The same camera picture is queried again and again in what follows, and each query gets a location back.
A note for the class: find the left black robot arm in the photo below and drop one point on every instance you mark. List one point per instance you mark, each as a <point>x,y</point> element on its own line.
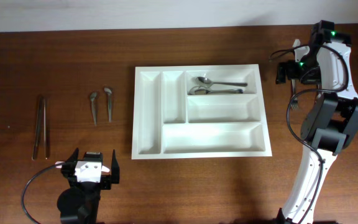
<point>79,203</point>

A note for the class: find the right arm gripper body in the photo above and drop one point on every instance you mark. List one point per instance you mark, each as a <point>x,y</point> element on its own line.
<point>302,71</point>

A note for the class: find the small steel spoon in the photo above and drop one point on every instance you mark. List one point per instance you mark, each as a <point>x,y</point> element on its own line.
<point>108,92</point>
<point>93,97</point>

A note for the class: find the right steel chopstick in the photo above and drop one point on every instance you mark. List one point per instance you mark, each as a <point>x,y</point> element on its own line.
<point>46,147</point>

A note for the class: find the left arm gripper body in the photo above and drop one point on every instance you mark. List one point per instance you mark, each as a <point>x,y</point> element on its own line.
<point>105,182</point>

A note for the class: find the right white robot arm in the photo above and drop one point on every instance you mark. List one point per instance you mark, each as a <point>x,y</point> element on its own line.
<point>331,124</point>

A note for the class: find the right small steel spoon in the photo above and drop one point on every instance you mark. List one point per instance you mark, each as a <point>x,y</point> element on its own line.
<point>108,92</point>

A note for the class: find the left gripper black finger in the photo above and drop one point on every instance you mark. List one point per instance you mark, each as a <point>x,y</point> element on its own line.
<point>70,163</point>
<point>115,169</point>

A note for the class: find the steel fork nearer tray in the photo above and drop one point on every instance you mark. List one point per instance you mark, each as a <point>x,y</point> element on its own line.
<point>294,103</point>

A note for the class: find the white plastic cutlery tray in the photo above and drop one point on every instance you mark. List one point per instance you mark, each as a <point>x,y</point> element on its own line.
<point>171,124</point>

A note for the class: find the left small steel spoon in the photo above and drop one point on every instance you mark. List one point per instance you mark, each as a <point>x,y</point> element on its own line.
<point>93,97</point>

